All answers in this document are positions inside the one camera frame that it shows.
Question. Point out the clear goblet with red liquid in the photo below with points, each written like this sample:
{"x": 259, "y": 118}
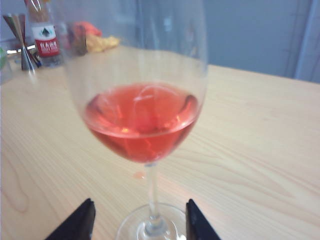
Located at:
{"x": 142, "y": 140}

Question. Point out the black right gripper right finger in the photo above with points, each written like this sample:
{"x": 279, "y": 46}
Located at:
{"x": 197, "y": 225}

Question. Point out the clear bottle with red label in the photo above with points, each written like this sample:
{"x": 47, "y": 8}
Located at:
{"x": 46, "y": 42}

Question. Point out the silver metal jigger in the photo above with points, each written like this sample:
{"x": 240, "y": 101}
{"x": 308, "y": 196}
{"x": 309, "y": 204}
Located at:
{"x": 25, "y": 57}

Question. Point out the dark blue pen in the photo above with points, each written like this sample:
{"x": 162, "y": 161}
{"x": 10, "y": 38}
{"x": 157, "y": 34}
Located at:
{"x": 37, "y": 61}

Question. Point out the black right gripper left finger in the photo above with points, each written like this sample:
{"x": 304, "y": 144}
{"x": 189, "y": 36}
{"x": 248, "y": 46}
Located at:
{"x": 77, "y": 225}

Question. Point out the green object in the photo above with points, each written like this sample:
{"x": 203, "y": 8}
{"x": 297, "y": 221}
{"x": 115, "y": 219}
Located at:
{"x": 2, "y": 58}

